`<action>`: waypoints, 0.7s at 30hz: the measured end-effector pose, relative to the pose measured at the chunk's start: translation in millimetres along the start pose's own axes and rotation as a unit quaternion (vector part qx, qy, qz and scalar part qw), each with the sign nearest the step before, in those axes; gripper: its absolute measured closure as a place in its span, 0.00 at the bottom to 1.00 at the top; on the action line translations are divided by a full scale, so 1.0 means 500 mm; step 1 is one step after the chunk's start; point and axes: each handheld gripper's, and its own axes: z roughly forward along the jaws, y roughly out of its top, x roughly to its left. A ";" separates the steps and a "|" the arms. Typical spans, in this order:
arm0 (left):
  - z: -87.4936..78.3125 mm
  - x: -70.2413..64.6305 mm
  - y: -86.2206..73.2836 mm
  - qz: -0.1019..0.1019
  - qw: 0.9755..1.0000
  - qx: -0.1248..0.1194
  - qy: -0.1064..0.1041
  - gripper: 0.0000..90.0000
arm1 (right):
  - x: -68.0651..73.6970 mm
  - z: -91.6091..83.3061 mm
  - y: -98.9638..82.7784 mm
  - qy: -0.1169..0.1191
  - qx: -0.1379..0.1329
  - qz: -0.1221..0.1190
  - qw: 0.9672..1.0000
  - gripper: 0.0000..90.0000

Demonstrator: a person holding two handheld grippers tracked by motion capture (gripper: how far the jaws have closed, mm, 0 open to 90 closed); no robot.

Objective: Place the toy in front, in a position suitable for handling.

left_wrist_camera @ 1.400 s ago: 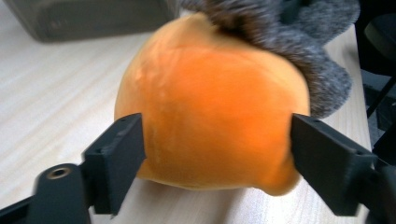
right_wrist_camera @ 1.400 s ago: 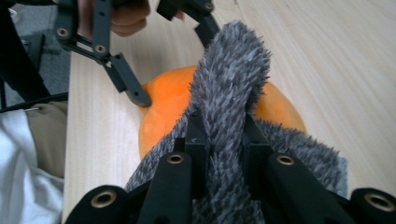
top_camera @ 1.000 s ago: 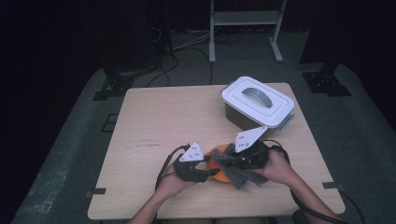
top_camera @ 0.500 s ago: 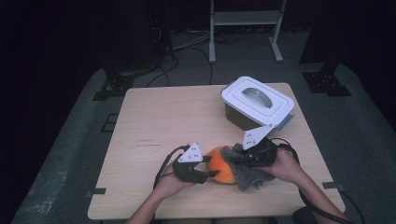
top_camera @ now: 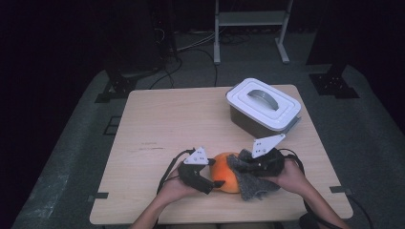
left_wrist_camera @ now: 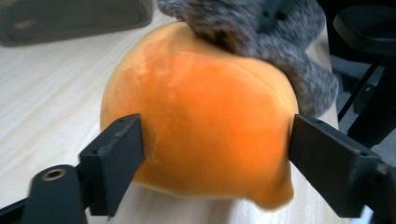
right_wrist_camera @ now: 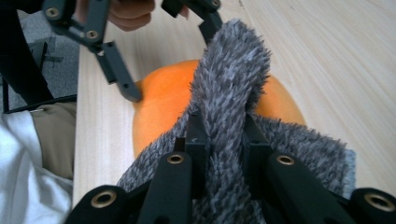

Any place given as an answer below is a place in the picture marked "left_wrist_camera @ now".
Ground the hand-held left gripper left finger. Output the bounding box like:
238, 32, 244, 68
78, 113, 147, 217

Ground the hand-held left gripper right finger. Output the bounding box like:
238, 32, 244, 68
288, 113, 386, 218

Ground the grey fluffy cloth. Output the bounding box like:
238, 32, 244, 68
157, 0, 340, 118

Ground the orange plush toy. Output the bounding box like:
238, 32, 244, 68
99, 21, 300, 212

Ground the clear grey storage box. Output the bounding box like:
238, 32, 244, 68
0, 0, 155, 48

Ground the black chair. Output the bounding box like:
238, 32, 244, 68
331, 4, 396, 148

